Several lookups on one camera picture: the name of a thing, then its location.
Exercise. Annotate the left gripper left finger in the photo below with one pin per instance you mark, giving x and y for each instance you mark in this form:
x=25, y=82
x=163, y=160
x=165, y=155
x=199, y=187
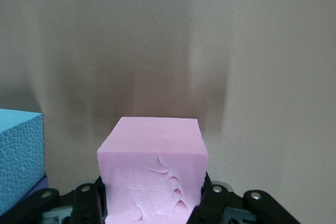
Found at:
x=84, y=205

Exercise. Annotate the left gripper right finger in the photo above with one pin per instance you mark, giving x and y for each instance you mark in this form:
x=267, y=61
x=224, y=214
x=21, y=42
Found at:
x=218, y=205

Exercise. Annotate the purple foam cube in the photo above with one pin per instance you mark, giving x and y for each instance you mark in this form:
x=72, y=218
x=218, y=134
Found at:
x=39, y=186

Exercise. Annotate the blue foam cube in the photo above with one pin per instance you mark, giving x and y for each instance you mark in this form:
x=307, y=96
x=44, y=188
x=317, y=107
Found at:
x=18, y=155

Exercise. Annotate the pink foam cube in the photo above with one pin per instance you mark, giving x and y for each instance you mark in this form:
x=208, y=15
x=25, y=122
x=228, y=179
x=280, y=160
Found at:
x=152, y=140

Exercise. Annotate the brown table mat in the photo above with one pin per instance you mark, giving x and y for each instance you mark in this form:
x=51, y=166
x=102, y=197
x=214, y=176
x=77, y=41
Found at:
x=168, y=37

